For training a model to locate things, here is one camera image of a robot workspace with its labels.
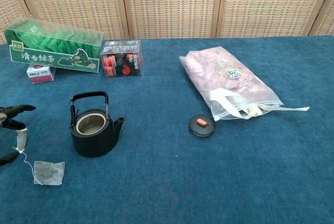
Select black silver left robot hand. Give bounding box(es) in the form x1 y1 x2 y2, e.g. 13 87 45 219
0 104 37 167

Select green tea box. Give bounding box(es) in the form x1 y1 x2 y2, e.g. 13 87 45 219
4 16 104 74

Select black teapot with handle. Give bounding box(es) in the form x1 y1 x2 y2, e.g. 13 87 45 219
69 91 126 158

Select translucent bag pink contents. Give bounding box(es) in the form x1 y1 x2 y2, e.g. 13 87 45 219
178 47 311 122

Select black teapot lid orange knob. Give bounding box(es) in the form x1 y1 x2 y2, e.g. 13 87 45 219
188 114 217 138

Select small white pink box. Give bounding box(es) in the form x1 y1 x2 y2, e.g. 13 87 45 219
26 64 57 85

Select tea bag with string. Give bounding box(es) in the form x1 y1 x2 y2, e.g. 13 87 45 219
13 147 66 186

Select woven wooden folding screen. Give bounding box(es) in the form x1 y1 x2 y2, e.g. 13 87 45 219
0 0 334 46

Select clear box red black capsules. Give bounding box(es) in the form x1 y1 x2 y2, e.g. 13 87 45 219
100 39 143 78

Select blue table cloth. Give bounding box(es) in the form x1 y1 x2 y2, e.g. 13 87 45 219
0 35 334 224

